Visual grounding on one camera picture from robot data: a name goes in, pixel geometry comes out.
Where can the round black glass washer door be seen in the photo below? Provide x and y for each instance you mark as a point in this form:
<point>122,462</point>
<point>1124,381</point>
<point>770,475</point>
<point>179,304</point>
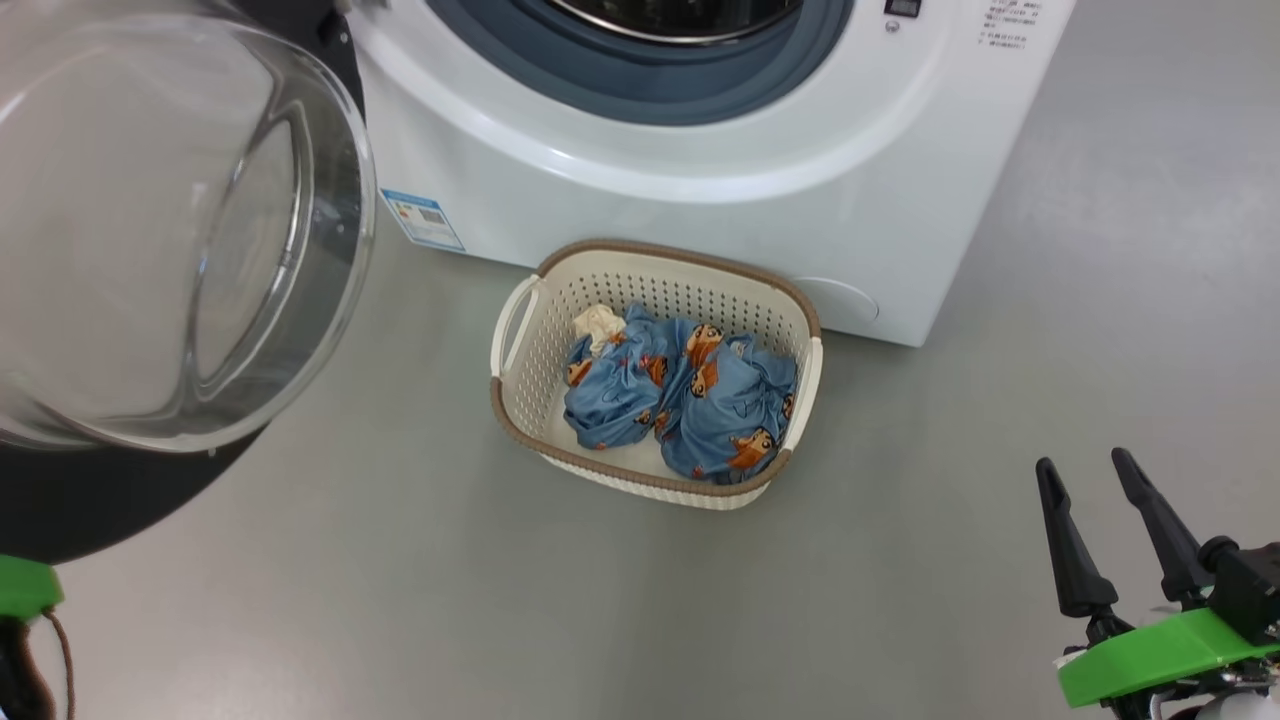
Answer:
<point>150,250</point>

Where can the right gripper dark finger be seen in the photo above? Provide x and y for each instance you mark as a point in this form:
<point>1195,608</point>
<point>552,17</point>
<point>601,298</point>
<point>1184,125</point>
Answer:
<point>1078,560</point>
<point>1165,530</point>

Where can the blue energy label sticker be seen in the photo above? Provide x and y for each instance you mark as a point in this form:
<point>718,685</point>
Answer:
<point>425,220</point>

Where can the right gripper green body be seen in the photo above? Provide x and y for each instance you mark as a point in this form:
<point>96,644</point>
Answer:
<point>1150,660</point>

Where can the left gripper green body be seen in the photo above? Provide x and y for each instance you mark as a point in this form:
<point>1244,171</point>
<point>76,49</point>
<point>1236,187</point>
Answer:
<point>25,588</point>

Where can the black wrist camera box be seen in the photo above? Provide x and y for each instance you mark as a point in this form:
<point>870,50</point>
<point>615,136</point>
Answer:
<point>1250,590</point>

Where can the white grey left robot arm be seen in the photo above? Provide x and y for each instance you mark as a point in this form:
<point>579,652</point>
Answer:
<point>18,670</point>

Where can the cream perforated laundry basket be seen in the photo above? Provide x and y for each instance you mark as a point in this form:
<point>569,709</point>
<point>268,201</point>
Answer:
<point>530,350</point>

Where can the round white filter cover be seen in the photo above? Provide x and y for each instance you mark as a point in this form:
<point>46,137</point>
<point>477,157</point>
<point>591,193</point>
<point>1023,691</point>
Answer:
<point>845,300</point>

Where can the small black digital display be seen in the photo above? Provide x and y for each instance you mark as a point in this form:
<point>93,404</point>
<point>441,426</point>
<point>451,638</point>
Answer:
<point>903,7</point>

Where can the white front-load washing machine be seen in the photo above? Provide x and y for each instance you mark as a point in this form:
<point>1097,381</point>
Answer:
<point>800,200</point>

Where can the blue cartoon print garment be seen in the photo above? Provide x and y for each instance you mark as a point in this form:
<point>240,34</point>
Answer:
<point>730,420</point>
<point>615,390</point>

